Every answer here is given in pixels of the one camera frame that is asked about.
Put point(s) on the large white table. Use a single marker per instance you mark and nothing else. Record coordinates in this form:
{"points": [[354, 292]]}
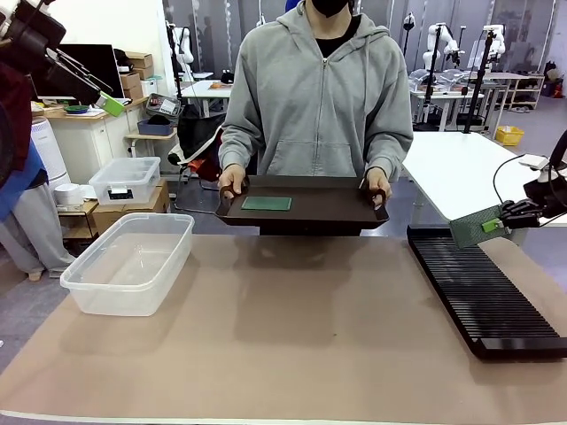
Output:
{"points": [[456, 172]]}

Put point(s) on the green bowl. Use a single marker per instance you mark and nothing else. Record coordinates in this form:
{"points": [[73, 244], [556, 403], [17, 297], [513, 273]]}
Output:
{"points": [[76, 109]]}

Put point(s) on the stacked cardboard boxes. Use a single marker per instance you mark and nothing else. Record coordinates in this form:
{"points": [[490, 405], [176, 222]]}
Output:
{"points": [[135, 75]]}

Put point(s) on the white background table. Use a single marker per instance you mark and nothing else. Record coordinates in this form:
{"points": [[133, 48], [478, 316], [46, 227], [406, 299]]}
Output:
{"points": [[204, 90]]}

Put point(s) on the large cardboard box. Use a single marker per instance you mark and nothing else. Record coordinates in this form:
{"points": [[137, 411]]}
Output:
{"points": [[142, 212]]}

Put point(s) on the person in grey hoodie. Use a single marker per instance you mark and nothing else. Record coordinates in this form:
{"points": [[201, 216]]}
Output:
{"points": [[319, 97]]}

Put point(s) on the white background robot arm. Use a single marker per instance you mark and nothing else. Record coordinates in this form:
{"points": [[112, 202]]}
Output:
{"points": [[438, 48], [496, 44], [182, 44]]}

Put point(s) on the person in maroon top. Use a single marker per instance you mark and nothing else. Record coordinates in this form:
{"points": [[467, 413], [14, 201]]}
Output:
{"points": [[20, 212]]}

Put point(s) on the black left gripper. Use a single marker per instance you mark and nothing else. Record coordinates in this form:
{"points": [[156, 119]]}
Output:
{"points": [[31, 40]]}

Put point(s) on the yellow plastic bin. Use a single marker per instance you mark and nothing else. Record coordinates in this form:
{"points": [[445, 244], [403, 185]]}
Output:
{"points": [[509, 136]]}

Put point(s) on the green PCB board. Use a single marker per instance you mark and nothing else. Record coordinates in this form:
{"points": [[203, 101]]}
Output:
{"points": [[469, 230], [266, 203]]}

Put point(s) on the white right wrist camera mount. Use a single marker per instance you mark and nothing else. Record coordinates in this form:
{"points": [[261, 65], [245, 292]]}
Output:
{"points": [[538, 161]]}

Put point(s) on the black slotted PCB rack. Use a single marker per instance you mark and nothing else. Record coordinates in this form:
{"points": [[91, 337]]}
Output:
{"points": [[478, 288]]}

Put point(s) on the black tripod stand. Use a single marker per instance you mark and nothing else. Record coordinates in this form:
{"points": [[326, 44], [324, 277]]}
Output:
{"points": [[478, 88], [429, 88]]}

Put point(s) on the black stand under tray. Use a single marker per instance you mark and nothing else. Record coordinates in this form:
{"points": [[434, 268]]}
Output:
{"points": [[310, 231]]}

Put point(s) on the clear plastic tub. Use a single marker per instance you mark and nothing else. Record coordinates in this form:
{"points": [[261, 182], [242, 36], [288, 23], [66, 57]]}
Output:
{"points": [[128, 265]]}

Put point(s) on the grey blue bin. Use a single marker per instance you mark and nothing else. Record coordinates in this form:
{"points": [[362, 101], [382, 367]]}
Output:
{"points": [[155, 128]]}

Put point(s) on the clear lidded storage box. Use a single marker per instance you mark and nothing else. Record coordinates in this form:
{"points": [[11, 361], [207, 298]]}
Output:
{"points": [[124, 179]]}

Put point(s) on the person's left hand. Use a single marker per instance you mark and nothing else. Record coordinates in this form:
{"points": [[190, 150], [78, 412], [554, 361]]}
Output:
{"points": [[378, 183]]}

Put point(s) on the black frame side table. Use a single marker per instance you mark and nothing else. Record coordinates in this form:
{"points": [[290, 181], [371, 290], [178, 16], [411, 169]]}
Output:
{"points": [[82, 221]]}

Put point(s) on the wooden shelf table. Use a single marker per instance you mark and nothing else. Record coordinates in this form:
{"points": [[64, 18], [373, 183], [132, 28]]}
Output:
{"points": [[522, 88]]}

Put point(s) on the person's right forearm grey sleeve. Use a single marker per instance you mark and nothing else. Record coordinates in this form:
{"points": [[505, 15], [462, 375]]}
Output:
{"points": [[237, 146]]}

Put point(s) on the red bag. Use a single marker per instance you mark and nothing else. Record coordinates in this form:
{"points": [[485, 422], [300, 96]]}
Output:
{"points": [[204, 168]]}

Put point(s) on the person's right hand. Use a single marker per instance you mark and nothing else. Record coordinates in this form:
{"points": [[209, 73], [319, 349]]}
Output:
{"points": [[232, 179]]}

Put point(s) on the small white cylinder device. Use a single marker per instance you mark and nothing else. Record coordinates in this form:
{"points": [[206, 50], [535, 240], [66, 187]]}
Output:
{"points": [[68, 195]]}

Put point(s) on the dark brown serving tray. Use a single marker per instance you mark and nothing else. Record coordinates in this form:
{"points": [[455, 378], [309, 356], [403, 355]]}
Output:
{"points": [[310, 217]]}

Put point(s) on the black computer monitor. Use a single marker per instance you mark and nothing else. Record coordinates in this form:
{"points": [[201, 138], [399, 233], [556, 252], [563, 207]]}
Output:
{"points": [[113, 57]]}

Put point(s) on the dark basket with items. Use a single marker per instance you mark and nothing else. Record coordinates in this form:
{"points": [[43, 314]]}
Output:
{"points": [[163, 105]]}

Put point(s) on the small wooden side table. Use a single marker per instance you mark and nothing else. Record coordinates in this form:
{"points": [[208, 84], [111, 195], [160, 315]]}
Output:
{"points": [[150, 138]]}

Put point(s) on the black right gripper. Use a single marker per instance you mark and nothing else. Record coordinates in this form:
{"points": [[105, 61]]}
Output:
{"points": [[551, 195]]}

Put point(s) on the wood top white desk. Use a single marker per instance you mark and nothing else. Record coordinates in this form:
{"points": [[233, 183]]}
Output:
{"points": [[97, 133]]}

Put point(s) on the person's left forearm grey sleeve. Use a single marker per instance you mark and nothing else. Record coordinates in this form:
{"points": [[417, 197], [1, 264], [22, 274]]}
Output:
{"points": [[390, 146]]}

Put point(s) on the white air purifier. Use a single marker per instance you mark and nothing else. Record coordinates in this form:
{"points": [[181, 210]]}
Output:
{"points": [[48, 150]]}

